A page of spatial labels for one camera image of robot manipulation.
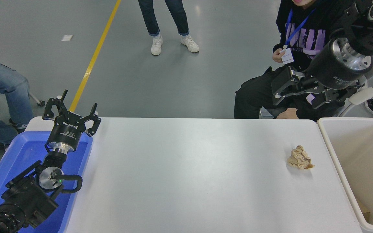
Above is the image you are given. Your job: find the blue lanyard with white badge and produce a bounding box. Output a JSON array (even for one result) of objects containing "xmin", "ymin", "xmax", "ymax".
[{"xmin": 279, "ymin": 8, "xmax": 316, "ymax": 64}]

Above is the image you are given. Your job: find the person's left hand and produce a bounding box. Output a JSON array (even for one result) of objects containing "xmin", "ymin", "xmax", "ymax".
[{"xmin": 277, "ymin": 108, "xmax": 299, "ymax": 119}]

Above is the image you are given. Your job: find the tan paper ball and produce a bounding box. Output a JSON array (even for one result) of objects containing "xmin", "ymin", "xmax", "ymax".
[{"xmin": 287, "ymin": 145, "xmax": 315, "ymax": 170}]

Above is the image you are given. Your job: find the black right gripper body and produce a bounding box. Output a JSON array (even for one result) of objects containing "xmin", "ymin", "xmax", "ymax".
[{"xmin": 307, "ymin": 39, "xmax": 373, "ymax": 90}]

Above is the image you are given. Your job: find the brown cardboard scrap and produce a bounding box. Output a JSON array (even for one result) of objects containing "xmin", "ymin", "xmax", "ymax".
[{"xmin": 355, "ymin": 197, "xmax": 371, "ymax": 224}]

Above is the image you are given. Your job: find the grey and white chair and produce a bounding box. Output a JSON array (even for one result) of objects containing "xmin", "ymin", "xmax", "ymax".
[{"xmin": 259, "ymin": 58, "xmax": 373, "ymax": 118}]

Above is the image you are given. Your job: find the blue plastic tray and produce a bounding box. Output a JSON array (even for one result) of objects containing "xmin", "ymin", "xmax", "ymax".
[{"xmin": 0, "ymin": 131, "xmax": 93, "ymax": 233}]

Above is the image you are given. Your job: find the large pale plastic bin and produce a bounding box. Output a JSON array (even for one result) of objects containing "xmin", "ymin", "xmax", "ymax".
[{"xmin": 317, "ymin": 117, "xmax": 373, "ymax": 233}]

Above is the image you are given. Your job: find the person's right hand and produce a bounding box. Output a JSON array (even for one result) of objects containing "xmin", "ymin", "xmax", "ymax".
[{"xmin": 272, "ymin": 48, "xmax": 287, "ymax": 63}]

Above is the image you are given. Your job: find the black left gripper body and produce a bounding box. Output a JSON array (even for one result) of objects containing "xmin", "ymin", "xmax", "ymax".
[{"xmin": 47, "ymin": 112, "xmax": 86, "ymax": 150}]

